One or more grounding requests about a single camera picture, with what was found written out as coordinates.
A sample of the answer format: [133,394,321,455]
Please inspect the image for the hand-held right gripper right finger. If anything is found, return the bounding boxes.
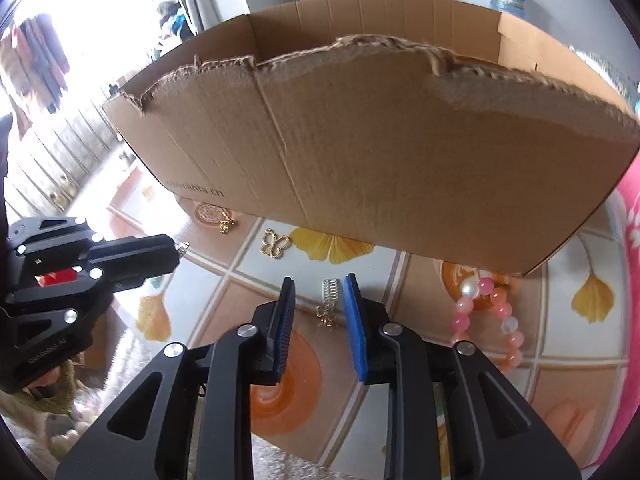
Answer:
[342,274,583,480]

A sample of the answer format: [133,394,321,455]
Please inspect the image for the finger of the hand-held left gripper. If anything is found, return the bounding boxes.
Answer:
[10,217,181,266]
[0,263,173,357]

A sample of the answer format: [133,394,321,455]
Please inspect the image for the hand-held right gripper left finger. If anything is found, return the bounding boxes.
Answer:
[54,276,296,480]

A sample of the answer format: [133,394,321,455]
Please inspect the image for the silver abacus charm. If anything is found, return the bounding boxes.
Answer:
[315,277,344,332]

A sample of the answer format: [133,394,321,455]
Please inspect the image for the brown cardboard box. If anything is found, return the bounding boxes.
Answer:
[102,0,640,277]

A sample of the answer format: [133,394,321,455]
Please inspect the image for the white fluffy blanket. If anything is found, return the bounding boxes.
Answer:
[0,330,331,480]

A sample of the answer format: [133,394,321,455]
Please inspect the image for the gold butterfly pendant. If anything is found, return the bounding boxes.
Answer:
[259,228,292,261]

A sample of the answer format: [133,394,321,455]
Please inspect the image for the white panelled cabinet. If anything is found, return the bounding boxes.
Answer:
[7,75,132,216]

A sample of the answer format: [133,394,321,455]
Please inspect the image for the ginkgo print floor mat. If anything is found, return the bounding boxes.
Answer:
[100,170,632,480]

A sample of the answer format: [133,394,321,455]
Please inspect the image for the hanging clothes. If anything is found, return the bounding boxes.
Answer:
[0,12,72,137]

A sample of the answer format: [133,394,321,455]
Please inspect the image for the pile of clothes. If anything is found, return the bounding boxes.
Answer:
[154,0,194,49]

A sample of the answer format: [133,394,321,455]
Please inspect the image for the pink floral blanket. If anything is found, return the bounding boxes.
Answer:
[594,150,640,461]

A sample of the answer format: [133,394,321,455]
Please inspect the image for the pink bead bracelet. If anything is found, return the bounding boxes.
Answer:
[449,270,527,374]

